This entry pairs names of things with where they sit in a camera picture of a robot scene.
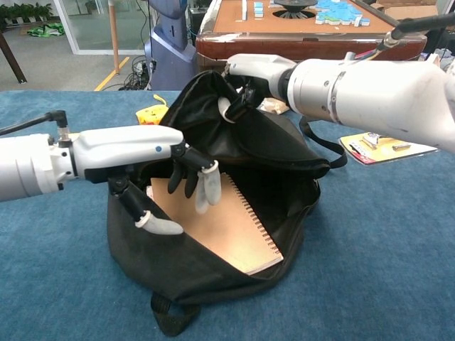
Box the brown mahjong table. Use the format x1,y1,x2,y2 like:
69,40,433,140
195,0,427,74

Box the black backpack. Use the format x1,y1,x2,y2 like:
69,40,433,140
106,70,348,337

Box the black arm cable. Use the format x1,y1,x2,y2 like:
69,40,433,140
376,12,455,53
0,109,69,143

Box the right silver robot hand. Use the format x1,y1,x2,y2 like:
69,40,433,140
217,53,298,124

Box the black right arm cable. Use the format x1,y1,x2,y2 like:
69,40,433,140
376,12,455,53

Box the tangled floor cables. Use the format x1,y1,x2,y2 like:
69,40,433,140
119,56,156,92

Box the cardboard box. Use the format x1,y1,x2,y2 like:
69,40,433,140
376,0,439,21

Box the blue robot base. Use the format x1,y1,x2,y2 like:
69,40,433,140
144,0,198,92

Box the yellow tape measure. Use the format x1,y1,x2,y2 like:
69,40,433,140
135,94,170,126

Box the dark table leg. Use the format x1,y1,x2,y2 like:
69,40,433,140
0,31,28,85

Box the razor in yellow blister pack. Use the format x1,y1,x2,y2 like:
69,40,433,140
339,131,440,166

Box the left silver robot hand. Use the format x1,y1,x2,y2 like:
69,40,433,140
73,124,222,236

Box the yellow floor tape line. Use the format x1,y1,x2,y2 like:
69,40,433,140
94,56,131,92

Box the clear snack bag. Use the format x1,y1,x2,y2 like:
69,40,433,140
256,97,289,115

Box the wooden pole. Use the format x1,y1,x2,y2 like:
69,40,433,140
108,0,121,75

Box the brown spiral notebook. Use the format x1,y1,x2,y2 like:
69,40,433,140
147,172,284,276

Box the green floor object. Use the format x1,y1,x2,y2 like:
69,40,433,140
27,21,65,38

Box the green potted plants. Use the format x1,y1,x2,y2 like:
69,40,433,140
0,2,54,26

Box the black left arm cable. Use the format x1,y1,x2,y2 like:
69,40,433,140
0,109,69,143

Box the blue table cloth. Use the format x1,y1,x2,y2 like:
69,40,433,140
0,90,455,341

